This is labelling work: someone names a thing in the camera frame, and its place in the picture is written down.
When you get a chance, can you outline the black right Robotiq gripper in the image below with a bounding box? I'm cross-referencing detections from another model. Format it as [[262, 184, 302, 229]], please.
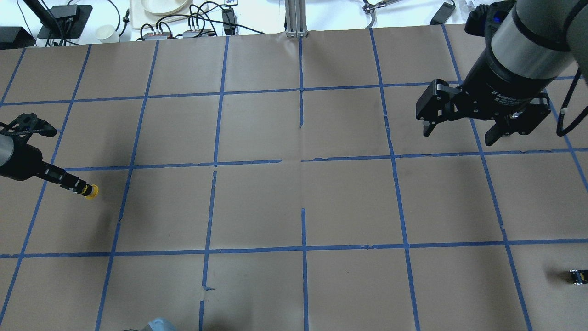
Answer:
[[416, 78, 550, 147]]

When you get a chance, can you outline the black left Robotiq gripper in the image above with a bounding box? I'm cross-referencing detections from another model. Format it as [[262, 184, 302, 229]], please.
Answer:
[[0, 113, 66, 184]]

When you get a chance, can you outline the yellow push button switch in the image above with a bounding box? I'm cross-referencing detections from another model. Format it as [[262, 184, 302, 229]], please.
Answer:
[[71, 180, 99, 200]]

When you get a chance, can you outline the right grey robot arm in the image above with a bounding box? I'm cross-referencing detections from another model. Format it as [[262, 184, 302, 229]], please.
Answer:
[[415, 0, 587, 146]]

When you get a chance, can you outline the black monitor stand base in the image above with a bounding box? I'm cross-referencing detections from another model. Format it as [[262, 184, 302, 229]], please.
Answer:
[[35, 5, 94, 40]]

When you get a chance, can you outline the black power adapter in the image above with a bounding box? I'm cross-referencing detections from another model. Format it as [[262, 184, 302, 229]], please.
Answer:
[[429, 0, 456, 25]]

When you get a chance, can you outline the white paper cup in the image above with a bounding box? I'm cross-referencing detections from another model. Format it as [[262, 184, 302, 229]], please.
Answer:
[[95, 25, 119, 44]]

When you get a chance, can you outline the beige tray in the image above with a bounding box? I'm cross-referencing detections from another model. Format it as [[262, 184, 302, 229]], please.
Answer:
[[130, 0, 194, 31]]

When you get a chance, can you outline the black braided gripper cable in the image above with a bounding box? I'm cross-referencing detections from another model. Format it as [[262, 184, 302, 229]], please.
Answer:
[[556, 69, 588, 137]]

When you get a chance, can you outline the red push button switch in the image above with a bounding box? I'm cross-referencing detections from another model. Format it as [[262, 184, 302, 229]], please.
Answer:
[[569, 269, 588, 285]]

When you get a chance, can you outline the aluminium frame post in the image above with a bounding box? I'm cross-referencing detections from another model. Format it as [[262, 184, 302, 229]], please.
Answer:
[[285, 0, 308, 38]]

